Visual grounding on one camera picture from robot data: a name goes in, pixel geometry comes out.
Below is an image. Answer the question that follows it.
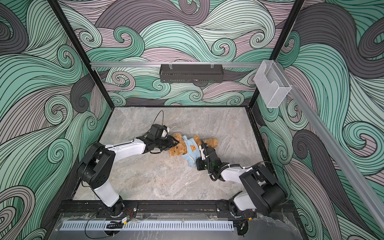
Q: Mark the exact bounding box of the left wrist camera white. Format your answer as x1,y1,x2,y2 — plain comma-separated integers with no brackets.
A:
161,127,170,138

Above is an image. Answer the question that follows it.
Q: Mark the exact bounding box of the black wall tray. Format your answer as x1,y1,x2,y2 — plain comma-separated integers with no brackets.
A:
160,65,224,83

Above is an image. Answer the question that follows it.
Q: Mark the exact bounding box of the white slotted cable duct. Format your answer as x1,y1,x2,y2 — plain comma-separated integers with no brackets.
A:
59,221,235,232

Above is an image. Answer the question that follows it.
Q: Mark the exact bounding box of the brown teddy bear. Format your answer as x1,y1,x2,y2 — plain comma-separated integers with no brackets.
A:
168,133,219,156

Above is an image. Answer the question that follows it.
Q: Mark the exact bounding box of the camera black cable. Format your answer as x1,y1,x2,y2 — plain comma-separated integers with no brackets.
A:
206,163,241,182
143,109,165,136

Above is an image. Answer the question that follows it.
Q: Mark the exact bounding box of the light blue fleece hoodie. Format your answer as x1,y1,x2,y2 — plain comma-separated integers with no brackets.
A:
182,136,201,167

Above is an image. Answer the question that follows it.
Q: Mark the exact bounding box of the left camera black cable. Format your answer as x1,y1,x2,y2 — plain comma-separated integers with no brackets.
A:
143,109,165,136

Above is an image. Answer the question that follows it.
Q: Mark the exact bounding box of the right camera black cable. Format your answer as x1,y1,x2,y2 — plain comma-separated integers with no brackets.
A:
206,163,241,182

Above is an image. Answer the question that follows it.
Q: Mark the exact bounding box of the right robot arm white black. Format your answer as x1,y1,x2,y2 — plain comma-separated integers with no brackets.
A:
197,142,288,218

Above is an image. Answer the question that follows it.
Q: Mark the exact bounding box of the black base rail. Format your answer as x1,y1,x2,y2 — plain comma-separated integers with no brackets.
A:
56,199,298,219

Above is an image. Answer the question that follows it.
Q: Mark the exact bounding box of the clear plastic wall bin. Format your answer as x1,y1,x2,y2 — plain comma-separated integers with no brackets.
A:
254,60,292,109

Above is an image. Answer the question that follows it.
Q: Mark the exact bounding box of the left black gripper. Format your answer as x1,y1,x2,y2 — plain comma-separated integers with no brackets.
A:
154,135,180,151

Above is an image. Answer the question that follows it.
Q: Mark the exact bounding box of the aluminium rail right wall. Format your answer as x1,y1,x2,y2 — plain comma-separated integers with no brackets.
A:
276,63,384,230

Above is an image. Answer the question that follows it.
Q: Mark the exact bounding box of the aluminium rail wall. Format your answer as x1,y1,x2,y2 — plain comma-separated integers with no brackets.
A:
90,61,261,69
276,63,384,230

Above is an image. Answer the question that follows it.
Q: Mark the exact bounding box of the aluminium rail back wall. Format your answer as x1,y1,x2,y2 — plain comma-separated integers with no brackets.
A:
90,61,261,69

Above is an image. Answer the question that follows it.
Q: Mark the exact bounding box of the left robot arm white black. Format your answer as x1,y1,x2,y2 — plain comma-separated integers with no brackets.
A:
77,124,179,217

